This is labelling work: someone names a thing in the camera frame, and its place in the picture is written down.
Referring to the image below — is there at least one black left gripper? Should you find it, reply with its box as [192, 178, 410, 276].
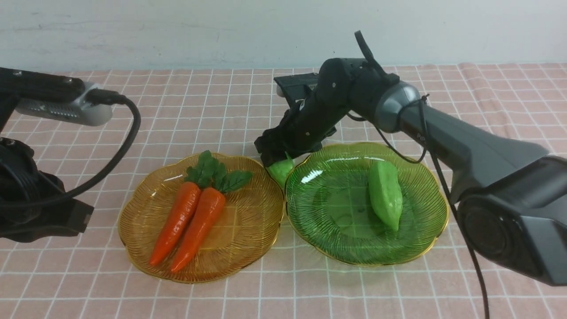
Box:
[0, 138, 94, 243]

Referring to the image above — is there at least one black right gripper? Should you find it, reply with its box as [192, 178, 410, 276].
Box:
[254, 58, 366, 168]

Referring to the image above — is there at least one green toy cucumber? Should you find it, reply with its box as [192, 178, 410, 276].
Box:
[367, 161, 403, 232]
[266, 153, 295, 190]

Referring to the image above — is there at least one orange toy carrot with leaves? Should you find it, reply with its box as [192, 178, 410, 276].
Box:
[148, 151, 218, 266]

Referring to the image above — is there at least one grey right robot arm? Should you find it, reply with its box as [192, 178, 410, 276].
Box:
[254, 58, 567, 286]

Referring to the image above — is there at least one amber ribbed glass plate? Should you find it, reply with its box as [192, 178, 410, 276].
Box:
[118, 153, 285, 284]

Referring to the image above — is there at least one green ribbed glass plate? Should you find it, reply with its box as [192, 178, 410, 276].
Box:
[285, 142, 450, 267]

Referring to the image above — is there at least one pink checkered tablecloth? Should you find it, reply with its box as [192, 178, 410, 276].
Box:
[0, 63, 566, 319]

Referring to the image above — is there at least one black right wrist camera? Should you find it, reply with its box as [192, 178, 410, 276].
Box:
[273, 72, 318, 108]

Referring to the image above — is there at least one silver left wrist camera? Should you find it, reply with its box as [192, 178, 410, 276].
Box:
[0, 67, 112, 127]

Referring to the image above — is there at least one black camera cable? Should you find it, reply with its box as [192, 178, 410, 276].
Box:
[0, 89, 141, 209]

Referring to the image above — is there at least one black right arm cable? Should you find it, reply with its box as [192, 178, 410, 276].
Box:
[346, 30, 490, 319]

